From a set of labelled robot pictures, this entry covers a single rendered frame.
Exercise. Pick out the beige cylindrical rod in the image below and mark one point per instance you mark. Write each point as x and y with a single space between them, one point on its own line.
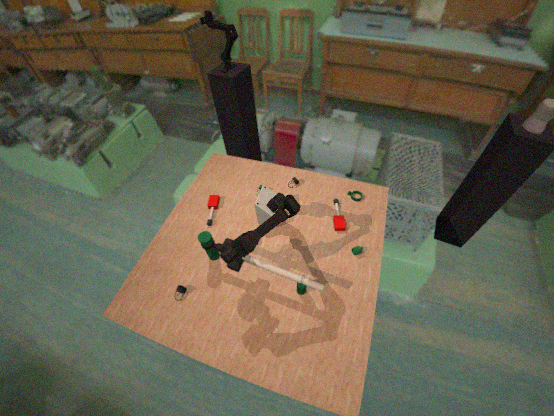
285 273

